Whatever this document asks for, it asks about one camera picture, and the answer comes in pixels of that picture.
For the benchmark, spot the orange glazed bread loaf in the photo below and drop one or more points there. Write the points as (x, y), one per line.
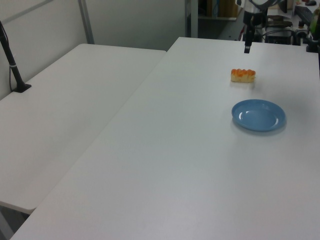
(243, 75)

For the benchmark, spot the blue round plate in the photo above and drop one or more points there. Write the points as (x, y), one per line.
(258, 118)

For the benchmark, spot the black table clamp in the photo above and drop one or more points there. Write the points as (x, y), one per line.
(312, 45)

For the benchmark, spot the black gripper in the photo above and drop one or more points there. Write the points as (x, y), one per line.
(259, 18)

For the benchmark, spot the black camera stand pole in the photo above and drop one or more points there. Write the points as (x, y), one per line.
(11, 63)

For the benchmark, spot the brown cardboard box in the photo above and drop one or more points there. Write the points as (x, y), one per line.
(226, 7)

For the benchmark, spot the grey metal partition post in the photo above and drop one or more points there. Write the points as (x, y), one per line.
(86, 22)

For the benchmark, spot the black keyboard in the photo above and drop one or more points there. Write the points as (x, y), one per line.
(303, 13)

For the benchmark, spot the green bottle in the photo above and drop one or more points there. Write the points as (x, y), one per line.
(315, 23)

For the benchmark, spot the brown flat object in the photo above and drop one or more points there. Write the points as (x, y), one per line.
(280, 22)

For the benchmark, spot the grey metal shelf upright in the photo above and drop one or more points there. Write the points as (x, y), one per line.
(192, 17)

